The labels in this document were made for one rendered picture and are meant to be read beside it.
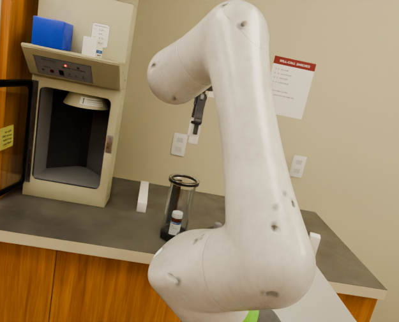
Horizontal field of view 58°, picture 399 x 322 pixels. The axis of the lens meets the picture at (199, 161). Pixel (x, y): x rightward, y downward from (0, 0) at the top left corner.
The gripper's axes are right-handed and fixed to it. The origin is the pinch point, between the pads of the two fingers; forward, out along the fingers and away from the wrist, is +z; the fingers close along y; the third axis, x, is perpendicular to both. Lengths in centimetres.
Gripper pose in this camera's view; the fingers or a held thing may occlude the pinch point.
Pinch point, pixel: (192, 137)
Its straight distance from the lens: 123.5
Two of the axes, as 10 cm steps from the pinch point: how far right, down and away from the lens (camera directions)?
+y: 0.5, 2.4, -9.7
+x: 9.8, 1.8, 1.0
